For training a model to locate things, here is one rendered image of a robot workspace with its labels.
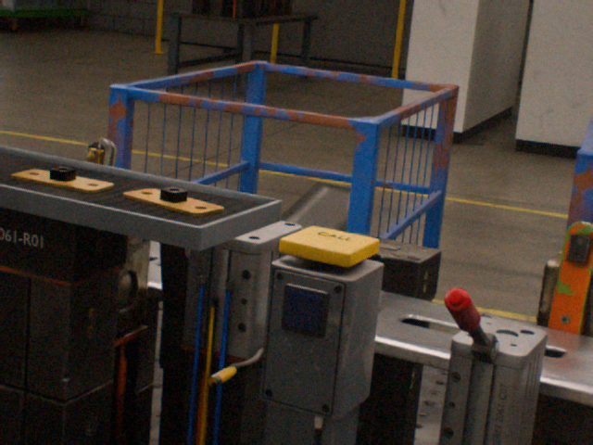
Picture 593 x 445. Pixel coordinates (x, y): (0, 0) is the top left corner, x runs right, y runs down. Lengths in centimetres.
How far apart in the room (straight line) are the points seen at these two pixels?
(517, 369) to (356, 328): 18
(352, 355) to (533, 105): 826
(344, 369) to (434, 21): 832
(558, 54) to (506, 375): 810
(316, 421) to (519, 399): 20
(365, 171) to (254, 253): 207
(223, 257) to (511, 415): 30
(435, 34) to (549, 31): 86
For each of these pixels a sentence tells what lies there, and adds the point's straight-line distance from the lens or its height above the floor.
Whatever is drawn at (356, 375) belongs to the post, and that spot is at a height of 106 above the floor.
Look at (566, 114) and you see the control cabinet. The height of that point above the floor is 34.
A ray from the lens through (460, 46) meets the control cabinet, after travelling 912.
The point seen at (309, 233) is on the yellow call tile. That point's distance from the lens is 90.
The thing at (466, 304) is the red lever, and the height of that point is 113.
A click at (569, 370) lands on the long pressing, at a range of 117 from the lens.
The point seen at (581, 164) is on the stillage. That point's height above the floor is 91.
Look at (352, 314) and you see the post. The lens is 87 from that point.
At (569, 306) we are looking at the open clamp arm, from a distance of 132.
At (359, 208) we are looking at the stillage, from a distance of 315.
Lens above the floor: 137
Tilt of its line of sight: 13 degrees down
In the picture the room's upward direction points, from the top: 5 degrees clockwise
